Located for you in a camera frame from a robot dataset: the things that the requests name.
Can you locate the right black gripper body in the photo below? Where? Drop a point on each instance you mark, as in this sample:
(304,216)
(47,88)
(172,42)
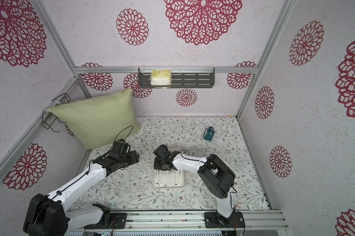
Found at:
(161,164)

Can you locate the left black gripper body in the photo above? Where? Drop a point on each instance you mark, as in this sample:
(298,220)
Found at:
(129,159)

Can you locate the straw diagonal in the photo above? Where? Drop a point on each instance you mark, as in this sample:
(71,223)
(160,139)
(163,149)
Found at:
(176,177)

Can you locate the white storage tray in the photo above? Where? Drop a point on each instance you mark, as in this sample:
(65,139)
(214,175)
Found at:
(182,183)

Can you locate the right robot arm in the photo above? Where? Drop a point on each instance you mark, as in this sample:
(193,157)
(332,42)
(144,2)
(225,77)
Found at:
(215,174)

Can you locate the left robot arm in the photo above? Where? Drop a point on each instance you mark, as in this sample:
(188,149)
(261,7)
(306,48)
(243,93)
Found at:
(51,215)

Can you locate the yellow white sponge box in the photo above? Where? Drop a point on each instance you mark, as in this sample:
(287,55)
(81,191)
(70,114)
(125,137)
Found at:
(161,78)

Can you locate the green cushion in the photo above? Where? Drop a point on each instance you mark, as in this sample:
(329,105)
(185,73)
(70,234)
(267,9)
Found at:
(99,121)

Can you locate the wrapped straw right bundle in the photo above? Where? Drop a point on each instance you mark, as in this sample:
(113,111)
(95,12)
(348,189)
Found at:
(199,182)

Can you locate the teal alarm clock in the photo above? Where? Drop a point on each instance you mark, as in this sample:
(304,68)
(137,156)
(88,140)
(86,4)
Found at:
(209,133)

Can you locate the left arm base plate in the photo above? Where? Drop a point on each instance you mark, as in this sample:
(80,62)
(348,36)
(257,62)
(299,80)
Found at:
(115,220)

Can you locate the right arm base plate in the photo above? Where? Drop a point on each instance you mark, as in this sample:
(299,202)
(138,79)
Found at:
(215,220)

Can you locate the black wire wall rack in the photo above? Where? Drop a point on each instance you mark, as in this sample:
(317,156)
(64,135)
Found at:
(48,119)

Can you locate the dark wall shelf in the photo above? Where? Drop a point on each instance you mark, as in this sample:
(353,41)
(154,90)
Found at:
(180,80)

